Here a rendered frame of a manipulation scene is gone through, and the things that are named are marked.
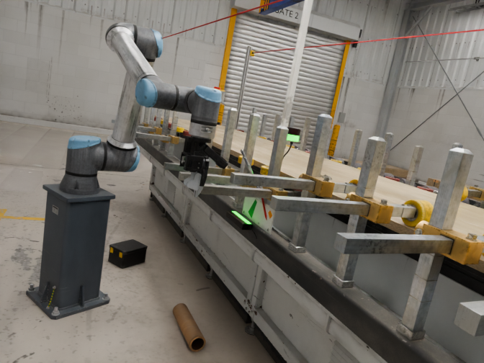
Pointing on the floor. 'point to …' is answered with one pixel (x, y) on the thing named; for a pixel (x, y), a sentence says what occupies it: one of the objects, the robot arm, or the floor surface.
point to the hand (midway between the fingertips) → (198, 194)
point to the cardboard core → (189, 328)
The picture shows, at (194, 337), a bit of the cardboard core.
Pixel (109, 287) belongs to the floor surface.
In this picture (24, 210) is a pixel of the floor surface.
